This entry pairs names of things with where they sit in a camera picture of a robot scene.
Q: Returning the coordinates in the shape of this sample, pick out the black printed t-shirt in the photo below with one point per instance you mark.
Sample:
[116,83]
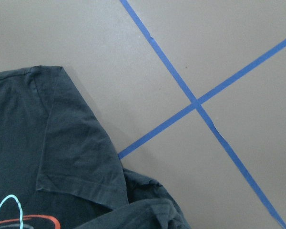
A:
[58,167]

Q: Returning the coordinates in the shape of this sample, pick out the brown paper table cover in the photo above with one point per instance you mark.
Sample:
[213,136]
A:
[131,92]

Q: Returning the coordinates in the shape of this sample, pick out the blue tape grid lines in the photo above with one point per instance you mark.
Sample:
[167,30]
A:
[197,104]

